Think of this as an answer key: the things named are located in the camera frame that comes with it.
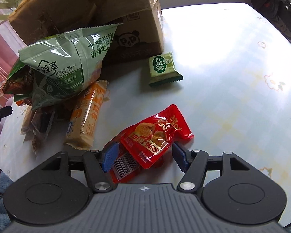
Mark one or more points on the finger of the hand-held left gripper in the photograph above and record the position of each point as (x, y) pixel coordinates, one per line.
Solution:
(1, 112)

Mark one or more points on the dark green snack bag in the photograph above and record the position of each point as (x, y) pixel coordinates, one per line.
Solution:
(17, 82)

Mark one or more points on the blue fuzzy mat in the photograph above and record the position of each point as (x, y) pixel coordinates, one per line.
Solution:
(0, 213)

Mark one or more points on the orange snack bar packet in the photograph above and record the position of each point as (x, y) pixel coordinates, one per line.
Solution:
(86, 116)

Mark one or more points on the pink leaf-print curtain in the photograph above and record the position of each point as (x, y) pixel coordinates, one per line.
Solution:
(0, 41)

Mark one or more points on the red barcode snack packet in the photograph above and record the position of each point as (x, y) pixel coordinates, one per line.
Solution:
(122, 167)

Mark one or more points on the pale green snack bag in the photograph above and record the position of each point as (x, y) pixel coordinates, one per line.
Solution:
(63, 63)

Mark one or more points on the clear brown snack packet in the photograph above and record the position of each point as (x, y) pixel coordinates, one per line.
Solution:
(37, 126)

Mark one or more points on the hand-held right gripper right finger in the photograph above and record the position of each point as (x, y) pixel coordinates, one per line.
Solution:
(180, 156)

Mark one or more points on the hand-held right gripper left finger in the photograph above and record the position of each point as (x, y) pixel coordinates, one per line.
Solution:
(110, 156)

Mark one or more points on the small green pastry packet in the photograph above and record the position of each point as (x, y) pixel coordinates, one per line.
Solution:
(162, 69)

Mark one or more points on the brown cardboard box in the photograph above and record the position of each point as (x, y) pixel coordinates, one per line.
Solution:
(70, 7)

